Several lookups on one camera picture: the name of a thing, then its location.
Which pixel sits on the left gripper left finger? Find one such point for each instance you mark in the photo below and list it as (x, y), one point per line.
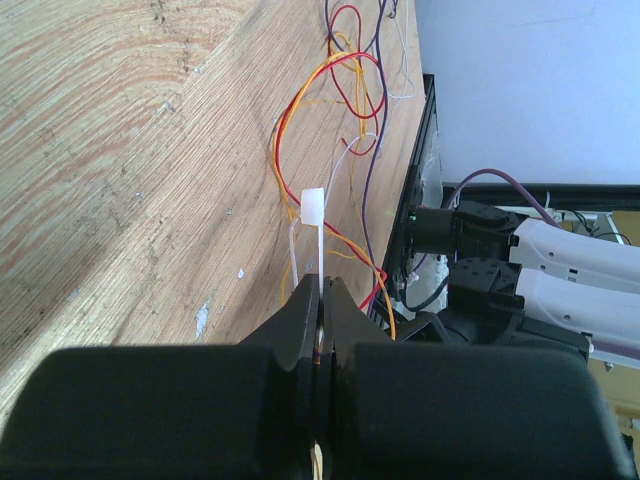
(238, 411)

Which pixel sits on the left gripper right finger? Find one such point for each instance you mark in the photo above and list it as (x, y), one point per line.
(478, 391)

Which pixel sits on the white zip tie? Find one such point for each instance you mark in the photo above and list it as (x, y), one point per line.
(312, 213)

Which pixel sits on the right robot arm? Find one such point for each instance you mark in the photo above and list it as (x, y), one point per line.
(579, 283)

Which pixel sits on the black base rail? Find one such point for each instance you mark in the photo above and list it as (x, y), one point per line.
(399, 262)

